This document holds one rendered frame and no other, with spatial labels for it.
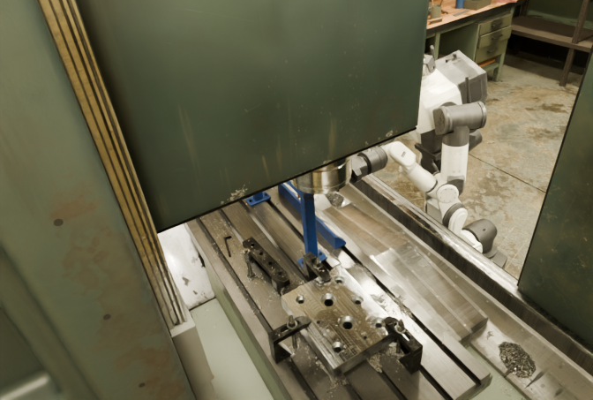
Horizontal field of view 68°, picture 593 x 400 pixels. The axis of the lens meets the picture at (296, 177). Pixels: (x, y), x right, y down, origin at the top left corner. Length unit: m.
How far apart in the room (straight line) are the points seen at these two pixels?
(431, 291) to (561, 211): 0.56
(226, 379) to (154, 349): 1.05
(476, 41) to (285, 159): 3.94
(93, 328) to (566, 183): 1.24
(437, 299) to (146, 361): 1.27
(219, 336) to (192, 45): 1.32
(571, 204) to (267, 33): 1.03
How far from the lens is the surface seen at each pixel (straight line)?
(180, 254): 2.03
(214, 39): 0.72
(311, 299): 1.40
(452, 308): 1.79
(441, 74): 1.82
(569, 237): 1.53
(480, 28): 4.66
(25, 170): 0.49
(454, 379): 1.39
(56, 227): 0.52
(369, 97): 0.93
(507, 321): 1.85
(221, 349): 1.80
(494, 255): 2.80
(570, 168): 1.43
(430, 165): 2.02
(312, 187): 1.04
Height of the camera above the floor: 2.08
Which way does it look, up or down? 35 degrees down
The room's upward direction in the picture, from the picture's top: 5 degrees counter-clockwise
